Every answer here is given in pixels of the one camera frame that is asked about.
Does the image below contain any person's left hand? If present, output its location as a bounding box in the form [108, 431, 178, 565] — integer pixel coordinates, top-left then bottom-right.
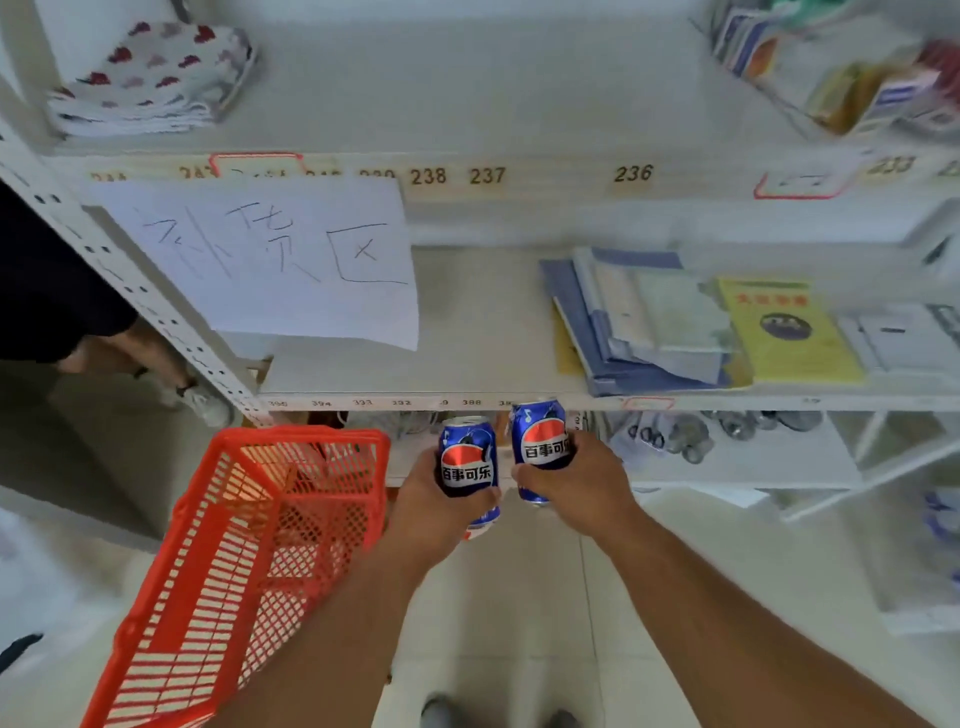
[382, 447, 502, 579]

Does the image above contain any person's right hand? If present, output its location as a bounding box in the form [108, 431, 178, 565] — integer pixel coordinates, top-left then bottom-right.
[509, 429, 646, 538]

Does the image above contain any blue Pepsi can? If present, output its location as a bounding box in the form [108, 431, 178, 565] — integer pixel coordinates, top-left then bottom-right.
[508, 397, 575, 508]
[437, 416, 502, 541]

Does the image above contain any red plastic shopping basket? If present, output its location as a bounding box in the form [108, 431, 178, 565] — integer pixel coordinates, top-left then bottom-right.
[80, 425, 393, 728]

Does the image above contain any person's left forearm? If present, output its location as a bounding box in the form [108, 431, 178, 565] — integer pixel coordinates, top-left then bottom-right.
[202, 547, 436, 728]

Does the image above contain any person's right forearm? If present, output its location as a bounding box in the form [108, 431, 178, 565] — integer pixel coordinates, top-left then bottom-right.
[599, 506, 939, 728]

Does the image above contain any packet with black rings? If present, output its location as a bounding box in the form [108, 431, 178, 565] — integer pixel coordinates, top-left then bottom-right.
[611, 412, 676, 459]

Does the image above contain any thin yellow booklet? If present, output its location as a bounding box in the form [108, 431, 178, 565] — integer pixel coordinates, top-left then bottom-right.
[553, 299, 586, 376]

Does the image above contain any stack of blue folders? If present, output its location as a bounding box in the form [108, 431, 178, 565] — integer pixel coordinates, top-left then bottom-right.
[539, 247, 751, 397]

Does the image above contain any group of metal lids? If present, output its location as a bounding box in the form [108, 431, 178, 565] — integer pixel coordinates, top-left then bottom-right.
[659, 410, 826, 465]

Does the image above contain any white metal storage rack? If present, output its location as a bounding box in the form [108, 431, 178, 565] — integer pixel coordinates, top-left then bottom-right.
[0, 0, 960, 639]

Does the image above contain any yellow book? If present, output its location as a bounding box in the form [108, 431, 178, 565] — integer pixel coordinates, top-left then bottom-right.
[716, 277, 868, 388]

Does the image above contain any white paper sign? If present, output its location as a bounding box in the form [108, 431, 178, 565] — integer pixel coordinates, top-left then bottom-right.
[88, 176, 420, 352]

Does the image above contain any white card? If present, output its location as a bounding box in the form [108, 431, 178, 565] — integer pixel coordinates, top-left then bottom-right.
[836, 311, 958, 376]

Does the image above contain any black white booklet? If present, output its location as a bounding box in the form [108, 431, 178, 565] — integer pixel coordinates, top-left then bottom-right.
[926, 303, 960, 354]

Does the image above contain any folded heart print cloth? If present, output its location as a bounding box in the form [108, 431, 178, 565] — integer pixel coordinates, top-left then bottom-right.
[44, 20, 260, 140]

